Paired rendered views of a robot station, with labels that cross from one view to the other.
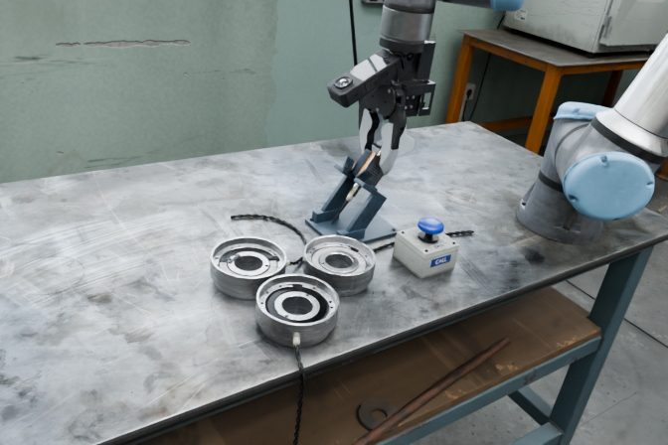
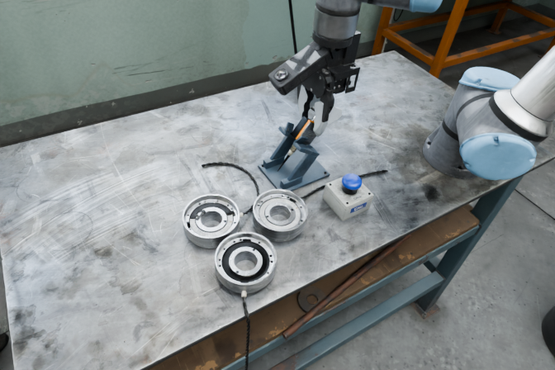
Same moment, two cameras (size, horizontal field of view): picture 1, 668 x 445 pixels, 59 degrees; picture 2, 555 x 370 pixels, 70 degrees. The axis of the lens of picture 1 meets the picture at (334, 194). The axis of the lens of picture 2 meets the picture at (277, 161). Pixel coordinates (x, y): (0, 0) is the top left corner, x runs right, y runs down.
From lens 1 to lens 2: 25 cm
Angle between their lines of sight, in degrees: 16
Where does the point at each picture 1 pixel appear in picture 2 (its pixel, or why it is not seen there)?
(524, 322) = not seen: hidden behind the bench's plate
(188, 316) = (167, 266)
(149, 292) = (139, 244)
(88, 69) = not seen: outside the picture
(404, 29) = (332, 30)
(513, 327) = not seen: hidden behind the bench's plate
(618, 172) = (506, 149)
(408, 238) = (334, 191)
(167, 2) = not seen: outside the picture
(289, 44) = not seen: outside the picture
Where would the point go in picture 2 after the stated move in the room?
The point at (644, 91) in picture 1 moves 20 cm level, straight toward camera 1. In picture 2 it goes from (539, 84) to (521, 149)
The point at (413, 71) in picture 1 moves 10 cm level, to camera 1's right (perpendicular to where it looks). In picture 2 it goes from (341, 57) to (395, 64)
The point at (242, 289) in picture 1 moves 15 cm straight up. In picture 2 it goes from (206, 244) to (201, 186)
